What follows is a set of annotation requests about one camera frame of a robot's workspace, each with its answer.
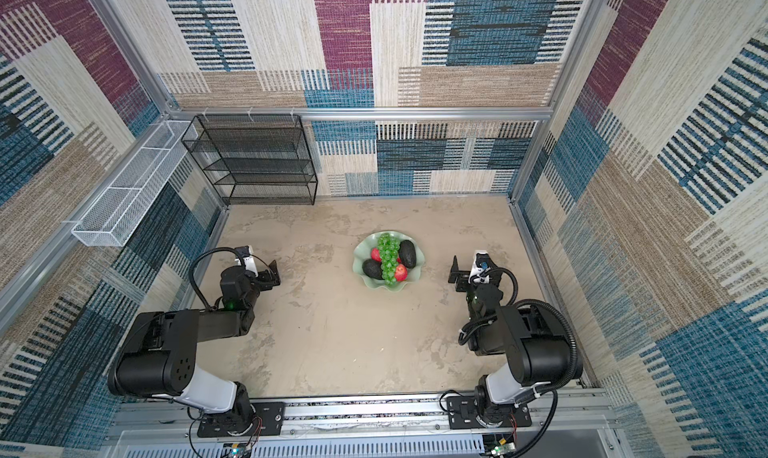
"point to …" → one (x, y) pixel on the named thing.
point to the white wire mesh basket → (119, 209)
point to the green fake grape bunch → (389, 253)
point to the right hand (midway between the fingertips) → (471, 259)
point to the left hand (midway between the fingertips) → (259, 259)
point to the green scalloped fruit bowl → (362, 253)
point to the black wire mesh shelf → (254, 159)
